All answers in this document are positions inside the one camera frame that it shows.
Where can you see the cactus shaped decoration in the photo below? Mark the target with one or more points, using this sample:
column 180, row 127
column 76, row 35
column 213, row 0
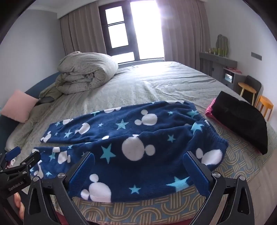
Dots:
column 223, row 43

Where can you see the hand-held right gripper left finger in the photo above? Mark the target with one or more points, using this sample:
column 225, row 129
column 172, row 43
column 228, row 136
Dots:
column 82, row 171

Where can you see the grey desk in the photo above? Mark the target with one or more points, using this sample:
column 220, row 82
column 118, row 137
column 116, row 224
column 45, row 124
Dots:
column 216, row 65

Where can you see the chair with dark back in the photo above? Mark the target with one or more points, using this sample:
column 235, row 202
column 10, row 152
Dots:
column 252, row 86

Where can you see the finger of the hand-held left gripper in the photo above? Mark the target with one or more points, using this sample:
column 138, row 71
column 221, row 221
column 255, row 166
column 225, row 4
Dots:
column 28, row 162
column 13, row 153

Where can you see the folded pink garment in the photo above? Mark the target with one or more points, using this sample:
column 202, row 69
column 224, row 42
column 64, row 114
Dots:
column 209, row 109

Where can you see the yellow wooden stool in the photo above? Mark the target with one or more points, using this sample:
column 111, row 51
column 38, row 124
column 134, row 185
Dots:
column 265, row 103

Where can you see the person's left hand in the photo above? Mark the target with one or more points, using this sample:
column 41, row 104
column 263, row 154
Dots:
column 20, row 205

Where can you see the navy star print fleece pants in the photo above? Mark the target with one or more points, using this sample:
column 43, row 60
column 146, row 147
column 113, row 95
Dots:
column 134, row 134

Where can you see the folded black garment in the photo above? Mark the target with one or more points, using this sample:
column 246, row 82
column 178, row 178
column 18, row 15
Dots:
column 240, row 119

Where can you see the pink pillow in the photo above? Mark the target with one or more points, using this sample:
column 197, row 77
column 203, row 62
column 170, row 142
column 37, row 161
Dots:
column 18, row 106

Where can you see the dark framed window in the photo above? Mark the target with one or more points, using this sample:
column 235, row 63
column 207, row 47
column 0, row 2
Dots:
column 121, row 32

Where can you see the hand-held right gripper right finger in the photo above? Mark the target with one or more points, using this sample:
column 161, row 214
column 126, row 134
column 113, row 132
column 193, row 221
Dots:
column 194, row 171

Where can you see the grey cloth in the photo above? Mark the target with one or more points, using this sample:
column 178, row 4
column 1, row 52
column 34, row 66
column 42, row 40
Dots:
column 46, row 100

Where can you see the green cups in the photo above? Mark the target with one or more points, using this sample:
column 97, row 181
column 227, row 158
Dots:
column 218, row 51

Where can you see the folded beige duvet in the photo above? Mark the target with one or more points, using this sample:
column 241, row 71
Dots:
column 86, row 71

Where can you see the pink cloth on desk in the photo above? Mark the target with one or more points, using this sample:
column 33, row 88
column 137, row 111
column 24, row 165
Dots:
column 233, row 69

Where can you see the beige curtain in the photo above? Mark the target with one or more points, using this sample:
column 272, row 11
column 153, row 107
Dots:
column 184, row 30
column 82, row 30

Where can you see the wall switch panel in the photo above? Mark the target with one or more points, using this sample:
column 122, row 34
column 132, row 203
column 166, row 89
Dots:
column 256, row 55

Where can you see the bed with grey-green sheet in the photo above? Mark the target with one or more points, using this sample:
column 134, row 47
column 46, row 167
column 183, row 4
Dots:
column 151, row 86

